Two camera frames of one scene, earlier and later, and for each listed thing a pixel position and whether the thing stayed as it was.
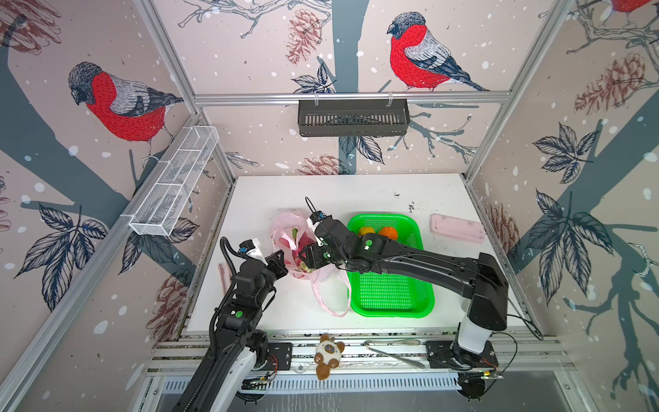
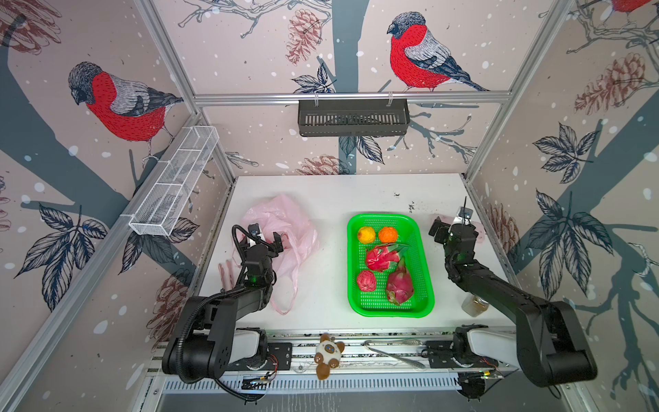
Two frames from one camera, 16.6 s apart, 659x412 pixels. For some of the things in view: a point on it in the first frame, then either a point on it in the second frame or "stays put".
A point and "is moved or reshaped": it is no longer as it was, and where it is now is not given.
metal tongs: [410, 342] stays put
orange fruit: [389, 232] stays put
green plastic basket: [376, 294] stays put
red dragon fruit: [303, 241] → [400, 286]
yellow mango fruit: [365, 230] stays put
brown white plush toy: [329, 355] stays put
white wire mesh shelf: [174, 181] stays put
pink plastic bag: [291, 233] is moved or reshaped
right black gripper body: [313, 255] → [454, 229]
